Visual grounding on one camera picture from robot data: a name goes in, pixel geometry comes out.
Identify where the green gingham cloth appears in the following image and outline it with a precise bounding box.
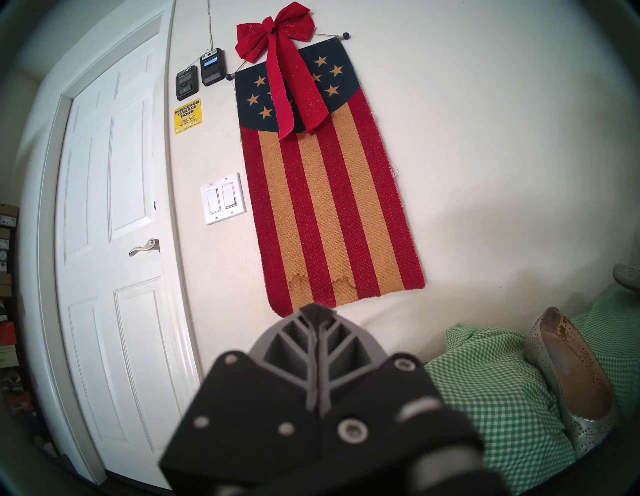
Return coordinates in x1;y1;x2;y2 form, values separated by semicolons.
424;282;640;496

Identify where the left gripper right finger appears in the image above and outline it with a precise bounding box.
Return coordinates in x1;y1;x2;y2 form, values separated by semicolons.
318;304;481;496

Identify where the cluttered storage shelf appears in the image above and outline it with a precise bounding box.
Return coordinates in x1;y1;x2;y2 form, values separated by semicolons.
0;200;56;461

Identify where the black keypad with display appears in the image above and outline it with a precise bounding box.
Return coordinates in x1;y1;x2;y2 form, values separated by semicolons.
200;48;227;87

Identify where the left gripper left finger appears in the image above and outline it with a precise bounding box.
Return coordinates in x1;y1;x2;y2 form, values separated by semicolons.
160;304;321;496

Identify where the silver perforated shoe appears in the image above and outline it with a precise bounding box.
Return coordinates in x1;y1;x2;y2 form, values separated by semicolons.
523;306;621;460
612;263;640;293

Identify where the white double light switch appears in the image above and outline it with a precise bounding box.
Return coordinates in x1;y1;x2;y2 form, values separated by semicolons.
200;172;247;226

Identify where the white panel door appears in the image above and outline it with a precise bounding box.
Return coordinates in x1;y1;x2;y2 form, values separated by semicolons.
17;0;206;491

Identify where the black wall keypad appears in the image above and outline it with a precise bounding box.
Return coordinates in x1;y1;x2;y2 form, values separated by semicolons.
175;65;200;102

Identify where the red tan striped flag hanging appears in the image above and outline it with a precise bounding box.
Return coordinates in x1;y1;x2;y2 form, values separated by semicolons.
234;36;427;318

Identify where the yellow garage door sticker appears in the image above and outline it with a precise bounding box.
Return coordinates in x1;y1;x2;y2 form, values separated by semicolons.
173;98;203;136

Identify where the red glitter bow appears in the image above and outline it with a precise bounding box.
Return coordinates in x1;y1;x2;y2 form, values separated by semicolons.
235;1;331;140

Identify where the silver door lever handle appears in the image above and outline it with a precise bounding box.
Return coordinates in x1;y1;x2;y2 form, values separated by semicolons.
128;238;161;258

